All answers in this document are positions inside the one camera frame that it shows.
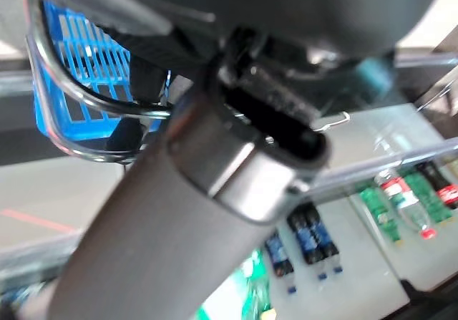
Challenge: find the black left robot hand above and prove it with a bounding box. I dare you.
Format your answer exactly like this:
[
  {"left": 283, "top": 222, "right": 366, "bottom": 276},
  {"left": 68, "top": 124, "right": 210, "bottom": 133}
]
[{"left": 6, "top": 0, "right": 448, "bottom": 320}]

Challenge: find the blue plastic shopping basket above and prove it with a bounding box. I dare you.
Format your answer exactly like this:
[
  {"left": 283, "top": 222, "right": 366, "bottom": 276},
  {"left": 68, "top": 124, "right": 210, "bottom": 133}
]
[{"left": 24, "top": 0, "right": 172, "bottom": 163}]

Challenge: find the green Sprite bottle yellow cap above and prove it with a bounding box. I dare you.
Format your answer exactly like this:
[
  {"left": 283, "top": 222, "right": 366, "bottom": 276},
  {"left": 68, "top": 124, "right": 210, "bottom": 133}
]
[
  {"left": 359, "top": 187, "right": 401, "bottom": 242},
  {"left": 200, "top": 248, "right": 275, "bottom": 320},
  {"left": 404, "top": 171, "right": 454, "bottom": 224}
]

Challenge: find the Pepsi cola bottle blue cap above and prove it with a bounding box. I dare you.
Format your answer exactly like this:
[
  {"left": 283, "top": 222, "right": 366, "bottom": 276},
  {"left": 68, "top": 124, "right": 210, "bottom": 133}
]
[
  {"left": 263, "top": 232, "right": 298, "bottom": 295},
  {"left": 307, "top": 205, "right": 344, "bottom": 274},
  {"left": 286, "top": 205, "right": 328, "bottom": 281}
]

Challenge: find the clear water bottle red cap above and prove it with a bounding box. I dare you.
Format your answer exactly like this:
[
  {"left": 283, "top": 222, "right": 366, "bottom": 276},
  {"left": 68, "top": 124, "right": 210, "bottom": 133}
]
[{"left": 374, "top": 169, "right": 438, "bottom": 241}]

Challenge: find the row of green Sprite bottles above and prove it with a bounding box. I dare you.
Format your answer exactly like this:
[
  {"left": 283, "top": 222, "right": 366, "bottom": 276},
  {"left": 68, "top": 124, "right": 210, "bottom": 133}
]
[{"left": 349, "top": 176, "right": 458, "bottom": 292}]

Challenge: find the Coca-Cola bottle red cap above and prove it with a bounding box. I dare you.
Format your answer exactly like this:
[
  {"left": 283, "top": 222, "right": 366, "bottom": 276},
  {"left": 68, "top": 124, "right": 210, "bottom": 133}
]
[{"left": 416, "top": 160, "right": 458, "bottom": 210}]

